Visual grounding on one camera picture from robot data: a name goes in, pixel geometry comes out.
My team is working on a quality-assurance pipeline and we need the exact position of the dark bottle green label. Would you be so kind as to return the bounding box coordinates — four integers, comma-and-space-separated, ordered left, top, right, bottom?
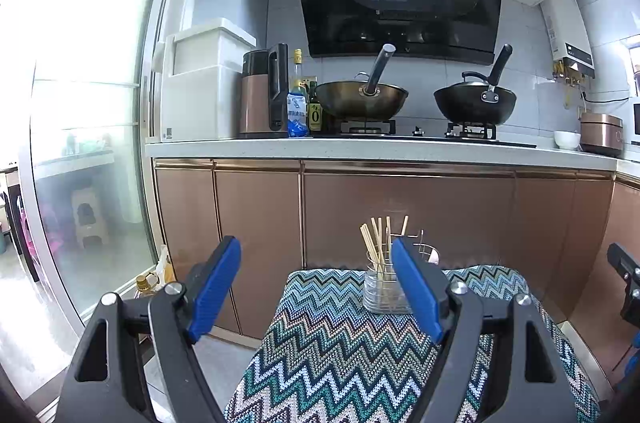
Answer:
307, 80, 326, 136

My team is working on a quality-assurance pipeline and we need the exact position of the clear plastic bag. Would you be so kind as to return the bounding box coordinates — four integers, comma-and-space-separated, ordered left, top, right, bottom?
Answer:
152, 245, 177, 284

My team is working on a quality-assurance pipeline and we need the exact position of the yellow-capped oil jug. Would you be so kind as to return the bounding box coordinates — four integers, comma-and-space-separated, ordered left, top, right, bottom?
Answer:
135, 273, 168, 302

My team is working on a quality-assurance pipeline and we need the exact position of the blue and white bag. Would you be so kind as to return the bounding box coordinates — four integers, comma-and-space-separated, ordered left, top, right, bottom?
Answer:
287, 90, 311, 138

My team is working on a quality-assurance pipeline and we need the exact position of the sliding glass door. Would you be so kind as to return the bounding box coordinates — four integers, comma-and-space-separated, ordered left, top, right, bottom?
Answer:
0, 0, 185, 354

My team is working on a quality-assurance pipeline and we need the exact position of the bronze and black kettle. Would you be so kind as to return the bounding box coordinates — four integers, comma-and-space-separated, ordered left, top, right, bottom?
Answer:
237, 44, 290, 140

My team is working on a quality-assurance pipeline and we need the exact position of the white storage container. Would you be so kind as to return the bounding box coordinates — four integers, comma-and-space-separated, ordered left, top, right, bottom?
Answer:
160, 18, 257, 141

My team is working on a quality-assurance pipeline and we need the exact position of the zigzag knitted cloth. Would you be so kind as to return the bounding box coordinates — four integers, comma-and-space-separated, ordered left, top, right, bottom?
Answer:
222, 264, 601, 423

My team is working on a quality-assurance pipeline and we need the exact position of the wire utensil holder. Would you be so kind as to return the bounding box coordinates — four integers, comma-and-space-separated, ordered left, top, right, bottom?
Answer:
361, 229, 443, 315

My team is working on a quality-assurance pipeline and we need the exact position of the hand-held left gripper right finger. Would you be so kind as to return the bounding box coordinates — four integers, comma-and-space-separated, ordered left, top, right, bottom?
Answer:
390, 236, 582, 423

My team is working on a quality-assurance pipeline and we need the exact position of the bronze lower cabinet door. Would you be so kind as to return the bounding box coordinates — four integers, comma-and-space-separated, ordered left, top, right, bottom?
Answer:
567, 180, 640, 356
302, 163, 517, 276
154, 160, 217, 330
214, 160, 304, 340
515, 170, 616, 324

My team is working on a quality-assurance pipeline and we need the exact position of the white bowl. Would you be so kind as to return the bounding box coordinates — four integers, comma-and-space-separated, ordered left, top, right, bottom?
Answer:
554, 130, 582, 150

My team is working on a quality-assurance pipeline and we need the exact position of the pink plastic chair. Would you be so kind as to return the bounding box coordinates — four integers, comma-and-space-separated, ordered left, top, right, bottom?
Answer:
17, 198, 63, 274

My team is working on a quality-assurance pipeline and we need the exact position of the black power cable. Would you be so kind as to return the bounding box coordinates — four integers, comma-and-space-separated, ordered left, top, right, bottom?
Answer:
582, 90, 631, 104

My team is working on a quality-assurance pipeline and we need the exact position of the white plastic stool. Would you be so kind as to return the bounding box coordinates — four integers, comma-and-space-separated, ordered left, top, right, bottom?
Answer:
70, 187, 112, 250

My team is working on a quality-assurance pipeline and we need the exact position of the brass wok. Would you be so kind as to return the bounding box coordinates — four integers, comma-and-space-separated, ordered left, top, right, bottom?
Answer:
314, 44, 410, 122

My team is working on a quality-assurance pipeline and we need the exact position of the white water heater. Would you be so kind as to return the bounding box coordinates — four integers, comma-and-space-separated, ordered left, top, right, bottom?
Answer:
539, 0, 596, 78

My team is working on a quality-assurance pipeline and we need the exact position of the black wok with lid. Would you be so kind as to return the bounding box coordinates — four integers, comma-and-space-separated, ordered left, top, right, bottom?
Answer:
433, 44, 518, 126

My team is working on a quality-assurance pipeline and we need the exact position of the bronze rice cooker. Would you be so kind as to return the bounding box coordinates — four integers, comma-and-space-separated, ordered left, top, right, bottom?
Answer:
579, 112, 625, 156

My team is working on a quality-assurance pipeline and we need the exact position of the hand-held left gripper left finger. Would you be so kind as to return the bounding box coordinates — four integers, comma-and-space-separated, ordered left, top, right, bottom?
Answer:
55, 235, 243, 423

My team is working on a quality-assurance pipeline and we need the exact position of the black gas stove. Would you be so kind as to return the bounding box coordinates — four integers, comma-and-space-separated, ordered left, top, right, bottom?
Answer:
312, 118, 538, 148

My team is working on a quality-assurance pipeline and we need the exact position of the tall yellow-capped oil bottle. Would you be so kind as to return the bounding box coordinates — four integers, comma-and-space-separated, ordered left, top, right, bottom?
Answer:
291, 49, 307, 94

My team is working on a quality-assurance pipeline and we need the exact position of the white kitchen countertop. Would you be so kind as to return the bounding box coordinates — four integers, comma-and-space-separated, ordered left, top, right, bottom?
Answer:
145, 135, 640, 184

